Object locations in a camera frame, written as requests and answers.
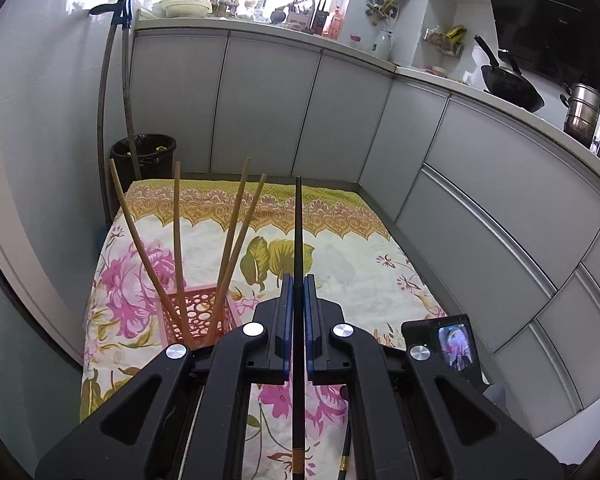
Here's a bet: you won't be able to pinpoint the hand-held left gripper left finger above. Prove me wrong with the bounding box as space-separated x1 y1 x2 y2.
35 274 296 480

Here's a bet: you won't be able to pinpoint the steel steamer pot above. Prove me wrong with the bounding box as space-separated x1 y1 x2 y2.
560 82 600 161

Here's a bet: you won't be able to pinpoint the row of small plants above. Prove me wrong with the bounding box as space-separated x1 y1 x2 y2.
200 0 241 16

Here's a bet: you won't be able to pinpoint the white thermos jug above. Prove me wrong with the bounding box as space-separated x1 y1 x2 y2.
371 28 396 61

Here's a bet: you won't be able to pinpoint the black range hood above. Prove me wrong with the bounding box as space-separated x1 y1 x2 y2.
480 0 600 96

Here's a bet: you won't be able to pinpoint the black chopstick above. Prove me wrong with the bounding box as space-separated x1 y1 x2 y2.
336 432 353 480
291 176 307 480

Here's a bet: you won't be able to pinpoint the light wooden chopstick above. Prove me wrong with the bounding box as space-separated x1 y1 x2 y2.
205 157 253 347
212 173 268 321
109 158 193 351

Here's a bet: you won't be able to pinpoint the grey-handled broom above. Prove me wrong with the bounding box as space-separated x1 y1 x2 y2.
120 0 143 181

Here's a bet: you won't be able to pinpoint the black router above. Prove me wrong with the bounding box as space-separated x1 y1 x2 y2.
312 0 330 35

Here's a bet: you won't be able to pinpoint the basket with handle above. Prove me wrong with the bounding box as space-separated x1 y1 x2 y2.
285 0 316 28

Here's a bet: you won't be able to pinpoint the grey kitchen cabinets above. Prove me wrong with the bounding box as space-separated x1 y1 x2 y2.
130 10 600 441

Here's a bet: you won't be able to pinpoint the water heater pipes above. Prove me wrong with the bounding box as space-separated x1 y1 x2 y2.
365 0 398 26

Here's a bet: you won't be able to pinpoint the black wok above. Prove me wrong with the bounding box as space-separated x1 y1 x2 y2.
472 35 545 113

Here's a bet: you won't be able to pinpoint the red bottle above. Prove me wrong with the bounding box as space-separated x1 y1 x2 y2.
327 6 346 38

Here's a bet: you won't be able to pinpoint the floral printed cloth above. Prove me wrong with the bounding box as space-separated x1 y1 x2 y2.
80 178 443 480

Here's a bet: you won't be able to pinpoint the wall spice rack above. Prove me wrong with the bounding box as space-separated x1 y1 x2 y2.
424 25 466 58

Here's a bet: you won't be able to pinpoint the glass sliding door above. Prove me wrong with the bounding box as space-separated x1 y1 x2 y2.
0 195 88 480

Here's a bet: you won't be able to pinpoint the black trash bin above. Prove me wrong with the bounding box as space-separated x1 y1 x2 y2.
111 133 177 193

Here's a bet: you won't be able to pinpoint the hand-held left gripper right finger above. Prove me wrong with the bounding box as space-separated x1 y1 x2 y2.
302 274 566 480

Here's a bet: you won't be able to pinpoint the pink perforated utensil holder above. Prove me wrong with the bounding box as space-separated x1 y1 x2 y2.
157 285 243 351

